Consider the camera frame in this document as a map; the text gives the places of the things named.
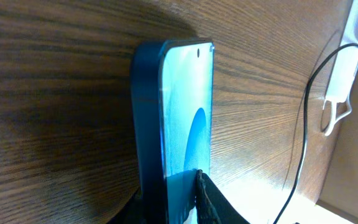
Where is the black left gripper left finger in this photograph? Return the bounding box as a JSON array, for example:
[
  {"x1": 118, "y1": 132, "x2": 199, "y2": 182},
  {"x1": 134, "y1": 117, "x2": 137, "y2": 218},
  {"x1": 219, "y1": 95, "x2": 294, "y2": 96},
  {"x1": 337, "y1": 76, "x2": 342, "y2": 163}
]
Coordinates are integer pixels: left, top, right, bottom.
[{"x1": 107, "y1": 188, "x2": 144, "y2": 224}]

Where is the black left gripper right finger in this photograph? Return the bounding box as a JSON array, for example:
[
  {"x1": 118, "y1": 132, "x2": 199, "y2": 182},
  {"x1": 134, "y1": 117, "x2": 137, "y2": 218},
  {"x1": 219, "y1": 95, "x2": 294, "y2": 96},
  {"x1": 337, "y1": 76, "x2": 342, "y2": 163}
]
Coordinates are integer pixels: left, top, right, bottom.
[{"x1": 195, "y1": 170, "x2": 250, "y2": 224}]

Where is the black USB charging cable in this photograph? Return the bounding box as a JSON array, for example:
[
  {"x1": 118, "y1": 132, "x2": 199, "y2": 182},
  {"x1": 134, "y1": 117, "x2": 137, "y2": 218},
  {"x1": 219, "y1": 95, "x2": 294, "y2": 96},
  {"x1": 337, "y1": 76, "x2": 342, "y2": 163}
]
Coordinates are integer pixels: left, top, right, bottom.
[{"x1": 272, "y1": 42, "x2": 358, "y2": 224}]

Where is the blue Galaxy smartphone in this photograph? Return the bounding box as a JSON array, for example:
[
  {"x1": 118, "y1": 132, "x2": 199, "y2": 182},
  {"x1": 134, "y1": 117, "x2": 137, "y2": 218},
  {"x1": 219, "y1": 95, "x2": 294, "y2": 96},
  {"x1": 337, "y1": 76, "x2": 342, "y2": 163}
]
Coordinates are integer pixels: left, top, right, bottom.
[{"x1": 131, "y1": 39, "x2": 214, "y2": 223}]

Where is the white power strip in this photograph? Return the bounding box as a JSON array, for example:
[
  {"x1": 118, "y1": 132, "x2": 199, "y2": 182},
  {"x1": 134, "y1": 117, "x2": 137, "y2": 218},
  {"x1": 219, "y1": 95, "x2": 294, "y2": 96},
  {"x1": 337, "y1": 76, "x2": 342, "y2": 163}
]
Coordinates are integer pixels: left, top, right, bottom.
[{"x1": 325, "y1": 0, "x2": 358, "y2": 103}]

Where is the white power strip cord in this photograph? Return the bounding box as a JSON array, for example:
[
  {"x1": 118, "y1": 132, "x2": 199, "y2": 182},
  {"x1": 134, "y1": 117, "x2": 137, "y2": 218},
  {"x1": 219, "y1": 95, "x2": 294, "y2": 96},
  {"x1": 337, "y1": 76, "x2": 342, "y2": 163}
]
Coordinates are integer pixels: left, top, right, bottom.
[{"x1": 321, "y1": 93, "x2": 353, "y2": 137}]

